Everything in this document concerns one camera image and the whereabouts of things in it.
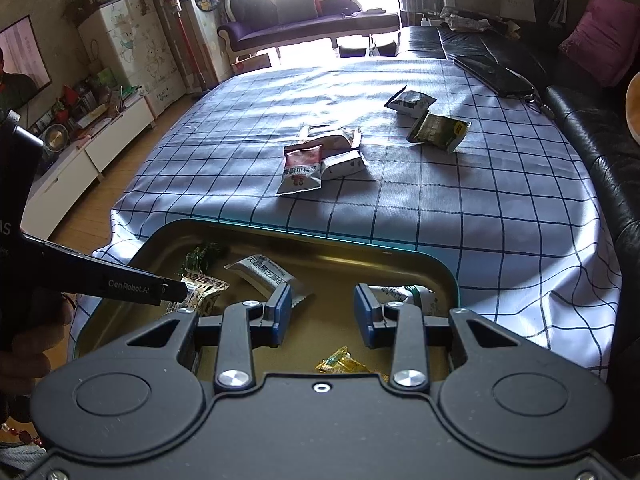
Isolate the blue checked tablecloth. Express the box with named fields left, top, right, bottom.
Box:
left=75, top=57, right=621, bottom=376

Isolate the dark green snack packet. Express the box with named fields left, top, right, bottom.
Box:
left=406, top=112, right=472, bottom=153

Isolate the green foil snack packet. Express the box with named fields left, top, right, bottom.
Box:
left=182, top=242, right=226, bottom=273

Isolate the red and white snack packet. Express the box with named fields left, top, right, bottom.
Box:
left=276, top=143, right=323, bottom=196

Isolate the orange and white snack packet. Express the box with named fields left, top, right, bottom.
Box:
left=299, top=124, right=362, bottom=153

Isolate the brown cardboard box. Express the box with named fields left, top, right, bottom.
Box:
left=232, top=52, right=272, bottom=76

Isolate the flat screen television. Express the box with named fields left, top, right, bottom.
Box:
left=0, top=15, right=52, bottom=116

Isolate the white snack packet green print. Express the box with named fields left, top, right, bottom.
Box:
left=367, top=284, right=441, bottom=317

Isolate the white low console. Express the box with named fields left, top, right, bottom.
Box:
left=20, top=92, right=157, bottom=241

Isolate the beige patterned snack packet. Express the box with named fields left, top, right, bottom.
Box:
left=165, top=272, right=231, bottom=317

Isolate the white snack packet black print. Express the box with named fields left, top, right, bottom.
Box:
left=224, top=254, right=315, bottom=308

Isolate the person's left hand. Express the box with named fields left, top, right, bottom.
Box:
left=0, top=294, right=77, bottom=403

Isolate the red stick vacuum cleaner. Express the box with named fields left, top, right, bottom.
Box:
left=160, top=0, right=211, bottom=96

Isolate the pile of newspapers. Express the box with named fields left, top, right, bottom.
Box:
left=440, top=5, right=521, bottom=38

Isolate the orange round plush cushion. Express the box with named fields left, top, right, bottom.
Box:
left=624, top=72, right=640, bottom=141

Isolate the black smartphone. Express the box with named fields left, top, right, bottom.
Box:
left=453, top=55, right=535, bottom=98

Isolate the magenta pillow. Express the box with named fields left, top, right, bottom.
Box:
left=557, top=0, right=638, bottom=88

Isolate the phone strap with keyring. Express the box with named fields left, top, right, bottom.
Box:
left=525, top=87, right=556, bottom=121

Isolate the red bead bracelet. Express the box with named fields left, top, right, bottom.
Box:
left=0, top=420, right=46, bottom=448

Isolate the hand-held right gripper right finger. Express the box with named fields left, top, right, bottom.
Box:
left=353, top=284, right=523, bottom=392

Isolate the black and white snack packet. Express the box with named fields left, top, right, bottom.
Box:
left=385, top=86, right=437, bottom=117

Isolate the pile of books and toys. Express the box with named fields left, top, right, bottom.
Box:
left=30, top=72, right=146, bottom=161

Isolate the dark footstool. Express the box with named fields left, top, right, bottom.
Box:
left=340, top=42, right=398, bottom=58

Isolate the white snack packet red print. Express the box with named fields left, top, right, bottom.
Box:
left=320, top=150, right=370, bottom=181

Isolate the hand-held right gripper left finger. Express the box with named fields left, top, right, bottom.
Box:
left=125, top=282, right=293, bottom=395

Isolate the yellow snack packet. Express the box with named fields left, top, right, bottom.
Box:
left=315, top=345, right=391, bottom=376

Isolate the purple chaise lounge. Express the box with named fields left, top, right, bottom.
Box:
left=217, top=0, right=401, bottom=63

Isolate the white paper bag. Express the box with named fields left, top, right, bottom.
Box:
left=498, top=0, right=537, bottom=23

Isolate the white cartoon print cabinet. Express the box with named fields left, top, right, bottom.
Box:
left=77, top=0, right=188, bottom=113

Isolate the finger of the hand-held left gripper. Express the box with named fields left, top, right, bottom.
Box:
left=160, top=280, right=189, bottom=305

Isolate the grey cushion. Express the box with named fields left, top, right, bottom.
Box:
left=274, top=0, right=321, bottom=25

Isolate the gold metal tin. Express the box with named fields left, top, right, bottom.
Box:
left=70, top=218, right=460, bottom=381

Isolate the black leather sofa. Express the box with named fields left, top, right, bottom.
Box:
left=397, top=25, right=640, bottom=376

